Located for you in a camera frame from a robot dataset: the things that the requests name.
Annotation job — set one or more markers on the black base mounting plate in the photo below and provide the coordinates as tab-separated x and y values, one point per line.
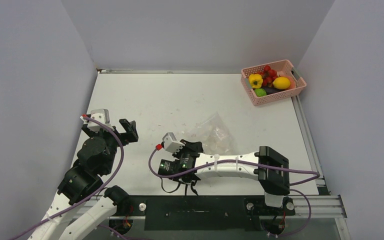
200	213

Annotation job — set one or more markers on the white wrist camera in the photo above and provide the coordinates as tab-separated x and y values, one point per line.
100	115
170	143

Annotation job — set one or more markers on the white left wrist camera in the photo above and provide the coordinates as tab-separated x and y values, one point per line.
100	115

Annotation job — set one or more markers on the aluminium rail frame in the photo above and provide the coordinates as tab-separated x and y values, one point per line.
326	205

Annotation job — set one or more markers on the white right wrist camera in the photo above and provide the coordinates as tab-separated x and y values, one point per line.
170	143

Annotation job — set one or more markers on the dark purple eggplant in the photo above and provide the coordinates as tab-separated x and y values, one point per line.
271	90

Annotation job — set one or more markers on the pink plastic basket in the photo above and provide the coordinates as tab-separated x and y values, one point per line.
284	68

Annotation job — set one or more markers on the yellow lemon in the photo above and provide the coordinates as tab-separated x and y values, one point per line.
282	83

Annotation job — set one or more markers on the clear zip top bag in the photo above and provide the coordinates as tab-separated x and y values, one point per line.
214	135

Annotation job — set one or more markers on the green lime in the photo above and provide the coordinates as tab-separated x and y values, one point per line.
260	92

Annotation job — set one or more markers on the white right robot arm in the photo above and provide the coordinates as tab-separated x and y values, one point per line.
191	164

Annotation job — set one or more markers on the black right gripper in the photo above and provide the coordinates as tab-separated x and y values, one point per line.
195	146

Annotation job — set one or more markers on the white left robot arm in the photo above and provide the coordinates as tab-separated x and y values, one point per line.
83	200

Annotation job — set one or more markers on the red strawberry cluster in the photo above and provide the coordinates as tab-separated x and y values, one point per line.
268	75

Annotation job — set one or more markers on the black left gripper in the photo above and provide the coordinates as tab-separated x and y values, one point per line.
129	127

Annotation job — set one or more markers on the yellow bell pepper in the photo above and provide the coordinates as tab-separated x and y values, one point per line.
255	80

